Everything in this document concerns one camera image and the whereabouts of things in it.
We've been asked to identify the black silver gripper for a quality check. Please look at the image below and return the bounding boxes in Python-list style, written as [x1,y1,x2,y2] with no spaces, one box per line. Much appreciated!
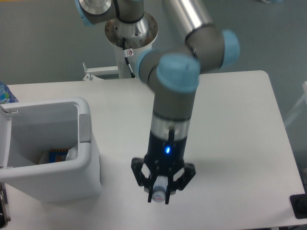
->
[131,114,196,205]

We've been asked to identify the crushed clear plastic bottle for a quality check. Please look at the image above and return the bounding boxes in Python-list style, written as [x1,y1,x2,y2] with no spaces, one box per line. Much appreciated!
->
[152,176,168,203]

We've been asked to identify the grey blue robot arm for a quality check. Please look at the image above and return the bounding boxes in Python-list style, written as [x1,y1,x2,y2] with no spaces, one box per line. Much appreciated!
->
[75,0,240,204]

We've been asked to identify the white trash can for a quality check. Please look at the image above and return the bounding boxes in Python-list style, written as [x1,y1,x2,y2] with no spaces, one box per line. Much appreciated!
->
[0,97,102,202]

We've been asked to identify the orange blue snack wrapper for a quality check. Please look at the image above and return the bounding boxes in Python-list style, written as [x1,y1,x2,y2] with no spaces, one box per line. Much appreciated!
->
[48,149,69,163]

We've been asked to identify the black clamp at table corner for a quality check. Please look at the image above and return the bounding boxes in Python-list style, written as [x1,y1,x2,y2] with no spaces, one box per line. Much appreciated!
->
[290,194,307,219]

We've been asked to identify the black object at left edge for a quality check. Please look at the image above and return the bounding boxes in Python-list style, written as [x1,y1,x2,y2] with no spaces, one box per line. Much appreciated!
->
[0,182,11,229]

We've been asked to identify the blue labelled water bottle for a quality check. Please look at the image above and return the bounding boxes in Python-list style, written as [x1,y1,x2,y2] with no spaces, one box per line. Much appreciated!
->
[0,82,19,104]

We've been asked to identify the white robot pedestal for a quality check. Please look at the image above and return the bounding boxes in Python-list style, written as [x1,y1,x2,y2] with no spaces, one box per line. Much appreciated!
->
[83,42,153,81]

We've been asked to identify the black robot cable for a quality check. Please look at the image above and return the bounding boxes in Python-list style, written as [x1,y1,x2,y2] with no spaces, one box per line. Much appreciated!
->
[121,37,137,79]

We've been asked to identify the white frame at right edge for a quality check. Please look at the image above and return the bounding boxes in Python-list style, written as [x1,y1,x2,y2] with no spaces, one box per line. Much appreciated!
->
[283,81,307,128]

